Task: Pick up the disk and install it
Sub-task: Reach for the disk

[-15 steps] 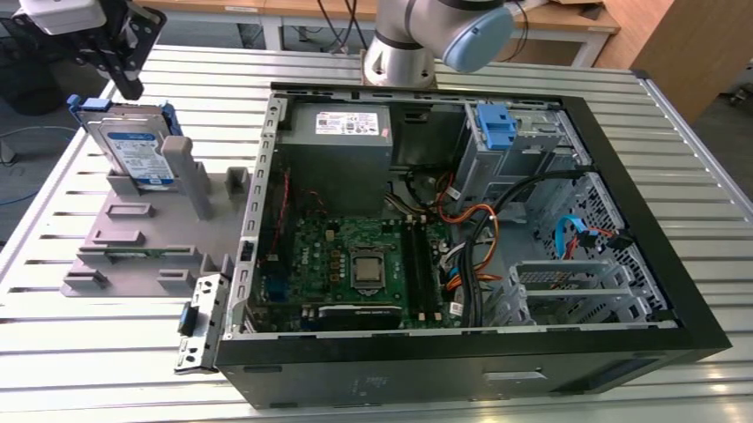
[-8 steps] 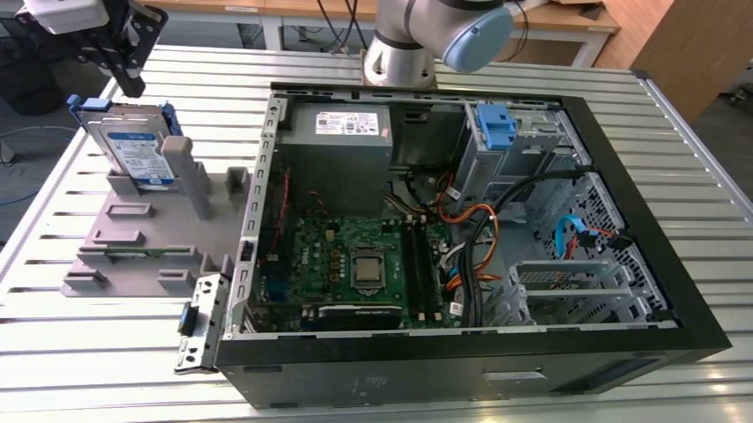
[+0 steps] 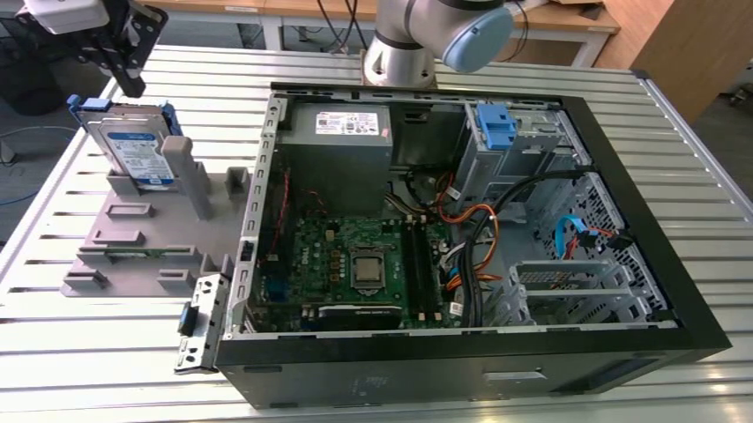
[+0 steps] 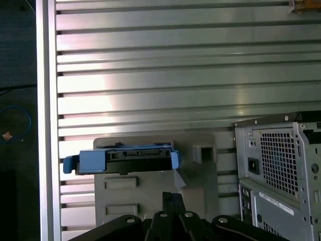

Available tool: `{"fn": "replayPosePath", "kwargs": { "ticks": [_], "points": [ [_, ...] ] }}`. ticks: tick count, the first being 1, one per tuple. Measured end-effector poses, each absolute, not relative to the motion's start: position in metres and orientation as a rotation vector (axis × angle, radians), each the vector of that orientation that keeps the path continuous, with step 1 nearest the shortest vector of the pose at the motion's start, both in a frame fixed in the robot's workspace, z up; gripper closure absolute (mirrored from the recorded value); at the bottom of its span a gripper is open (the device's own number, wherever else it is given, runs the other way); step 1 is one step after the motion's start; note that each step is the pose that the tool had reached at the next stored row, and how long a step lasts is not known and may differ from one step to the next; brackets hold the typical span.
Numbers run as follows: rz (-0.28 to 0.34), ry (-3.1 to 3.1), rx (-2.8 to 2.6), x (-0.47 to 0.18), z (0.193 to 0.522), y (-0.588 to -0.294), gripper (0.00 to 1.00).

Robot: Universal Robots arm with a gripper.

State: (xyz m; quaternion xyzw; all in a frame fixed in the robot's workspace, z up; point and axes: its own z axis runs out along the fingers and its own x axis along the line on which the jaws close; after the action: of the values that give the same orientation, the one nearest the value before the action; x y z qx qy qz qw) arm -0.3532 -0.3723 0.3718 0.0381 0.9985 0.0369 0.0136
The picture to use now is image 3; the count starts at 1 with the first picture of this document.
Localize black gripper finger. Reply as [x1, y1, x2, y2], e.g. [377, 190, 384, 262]
[73, 33, 133, 96]
[124, 0, 170, 99]

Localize hard disk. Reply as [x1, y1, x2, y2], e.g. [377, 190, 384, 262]
[65, 93, 185, 193]

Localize blue data wire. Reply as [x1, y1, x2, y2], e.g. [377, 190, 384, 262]
[554, 213, 590, 263]

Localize orange power wire black plug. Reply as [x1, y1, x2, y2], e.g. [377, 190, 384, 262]
[579, 226, 635, 255]

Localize grey metal disk bay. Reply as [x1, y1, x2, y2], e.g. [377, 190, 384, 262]
[508, 259, 668, 327]

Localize black waste bin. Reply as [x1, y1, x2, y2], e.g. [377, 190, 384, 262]
[0, 12, 70, 116]

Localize grey plastic parts rack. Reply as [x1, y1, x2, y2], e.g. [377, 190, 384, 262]
[61, 135, 253, 299]

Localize grey power supply unit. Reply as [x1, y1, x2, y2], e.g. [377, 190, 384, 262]
[275, 101, 393, 217]

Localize green motherboard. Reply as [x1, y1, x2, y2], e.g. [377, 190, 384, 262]
[249, 214, 467, 331]

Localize CPU socket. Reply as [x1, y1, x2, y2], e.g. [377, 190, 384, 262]
[347, 246, 389, 297]

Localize blue plastic drive latch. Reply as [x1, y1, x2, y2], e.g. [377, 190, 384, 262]
[476, 101, 519, 152]

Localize silver CPU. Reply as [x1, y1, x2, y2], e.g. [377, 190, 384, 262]
[351, 257, 383, 283]

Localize grey metal optical drive cage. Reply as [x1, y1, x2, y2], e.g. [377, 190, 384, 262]
[456, 100, 591, 211]

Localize wooden top desk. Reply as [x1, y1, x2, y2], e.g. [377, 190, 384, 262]
[504, 0, 623, 68]

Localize black RAM slot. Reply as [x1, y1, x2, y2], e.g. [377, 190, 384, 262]
[401, 214, 425, 321]
[417, 214, 443, 321]

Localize black graphics card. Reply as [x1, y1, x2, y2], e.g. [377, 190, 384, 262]
[316, 302, 405, 330]

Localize black open PC case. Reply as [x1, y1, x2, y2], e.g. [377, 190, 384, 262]
[213, 80, 734, 409]

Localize wooden cabinet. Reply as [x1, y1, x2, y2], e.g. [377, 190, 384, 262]
[592, 0, 753, 127]

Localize black caster wheels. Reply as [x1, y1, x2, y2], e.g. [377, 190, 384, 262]
[727, 81, 753, 107]

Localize white frame desk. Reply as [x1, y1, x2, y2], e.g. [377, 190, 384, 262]
[133, 0, 381, 52]

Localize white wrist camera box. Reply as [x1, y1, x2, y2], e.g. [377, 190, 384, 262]
[21, 0, 112, 35]

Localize pale blue floor cable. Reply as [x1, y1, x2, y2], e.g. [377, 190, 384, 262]
[0, 124, 78, 208]

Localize thin red wire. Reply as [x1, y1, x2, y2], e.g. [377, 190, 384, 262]
[267, 168, 293, 262]

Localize hinged metal bracket blue tab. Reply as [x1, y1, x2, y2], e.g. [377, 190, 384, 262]
[173, 271, 232, 375]

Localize orange wire bundle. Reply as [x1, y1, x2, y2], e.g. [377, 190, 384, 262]
[437, 203, 502, 293]

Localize black cable bundle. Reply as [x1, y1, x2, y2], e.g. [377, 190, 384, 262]
[459, 169, 596, 328]

